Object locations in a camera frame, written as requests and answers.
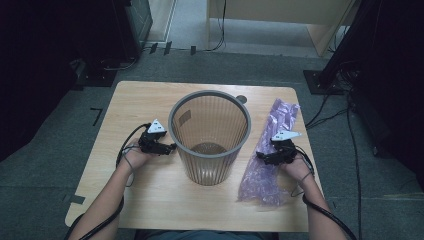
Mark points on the black cabinet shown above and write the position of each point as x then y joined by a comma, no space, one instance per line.
133,26

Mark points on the brown ribbed plastic bin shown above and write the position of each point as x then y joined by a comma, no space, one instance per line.
208,170

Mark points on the person's right hand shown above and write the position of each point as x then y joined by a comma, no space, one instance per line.
298,170

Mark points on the person's left hand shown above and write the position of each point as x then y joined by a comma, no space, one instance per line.
135,158

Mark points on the angled black floor tape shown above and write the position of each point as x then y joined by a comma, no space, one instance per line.
97,115

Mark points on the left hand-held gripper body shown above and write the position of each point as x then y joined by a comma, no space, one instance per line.
151,138

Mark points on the black stand base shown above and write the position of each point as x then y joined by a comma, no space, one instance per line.
98,78
316,83

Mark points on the beige wooden cabinet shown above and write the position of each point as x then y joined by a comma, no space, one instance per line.
283,10

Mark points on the black stand post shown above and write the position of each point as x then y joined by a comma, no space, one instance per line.
346,40

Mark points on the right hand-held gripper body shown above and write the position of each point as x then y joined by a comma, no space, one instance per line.
283,150

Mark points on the round grey table sticker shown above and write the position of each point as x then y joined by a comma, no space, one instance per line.
241,99

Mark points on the black floor tape strip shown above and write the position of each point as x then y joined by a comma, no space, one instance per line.
153,48
167,48
193,50

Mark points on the purple plastic bag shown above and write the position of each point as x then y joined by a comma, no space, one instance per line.
263,183

